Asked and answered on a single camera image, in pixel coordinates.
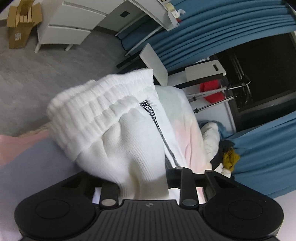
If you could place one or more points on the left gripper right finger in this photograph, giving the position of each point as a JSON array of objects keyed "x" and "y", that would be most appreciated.
[{"x": 183, "y": 179}]

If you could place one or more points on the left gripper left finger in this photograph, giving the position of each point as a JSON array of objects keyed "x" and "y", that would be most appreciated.
[{"x": 109, "y": 194}]

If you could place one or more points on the white zip-up sweatshirt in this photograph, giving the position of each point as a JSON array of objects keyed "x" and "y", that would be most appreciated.
[{"x": 124, "y": 129}]

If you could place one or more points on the mustard yellow garment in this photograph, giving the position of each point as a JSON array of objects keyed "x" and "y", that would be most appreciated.
[{"x": 230, "y": 158}]

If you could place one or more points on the dark navy garment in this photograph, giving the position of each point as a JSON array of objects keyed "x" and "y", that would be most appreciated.
[{"x": 224, "y": 147}]

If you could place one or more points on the white crumpled bedding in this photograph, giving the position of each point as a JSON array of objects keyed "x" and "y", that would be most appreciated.
[{"x": 211, "y": 139}]

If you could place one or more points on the blue right curtain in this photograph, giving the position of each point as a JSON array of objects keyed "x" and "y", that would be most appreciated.
[{"x": 267, "y": 156}]

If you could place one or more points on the blue curtain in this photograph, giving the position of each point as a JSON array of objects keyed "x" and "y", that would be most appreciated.
[
  {"x": 267, "y": 156},
  {"x": 207, "y": 28}
]

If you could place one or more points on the pastel tie-dye duvet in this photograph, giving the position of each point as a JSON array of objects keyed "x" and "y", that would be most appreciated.
[{"x": 28, "y": 165}]

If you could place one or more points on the silver tripod stand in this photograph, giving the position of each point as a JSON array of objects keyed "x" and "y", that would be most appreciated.
[{"x": 214, "y": 93}]

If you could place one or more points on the blue left curtain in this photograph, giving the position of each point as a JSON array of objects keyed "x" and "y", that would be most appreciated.
[{"x": 207, "y": 28}]

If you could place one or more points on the white dressing table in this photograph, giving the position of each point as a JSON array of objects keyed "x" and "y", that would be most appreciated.
[{"x": 70, "y": 22}]

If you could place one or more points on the cardboard box on floor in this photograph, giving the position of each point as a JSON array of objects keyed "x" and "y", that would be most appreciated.
[{"x": 20, "y": 22}]

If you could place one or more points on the white chair with black frame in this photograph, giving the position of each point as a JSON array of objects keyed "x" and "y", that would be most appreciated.
[{"x": 183, "y": 77}]

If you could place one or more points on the dark window with frame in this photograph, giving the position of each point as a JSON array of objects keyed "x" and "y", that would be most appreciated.
[{"x": 267, "y": 67}]

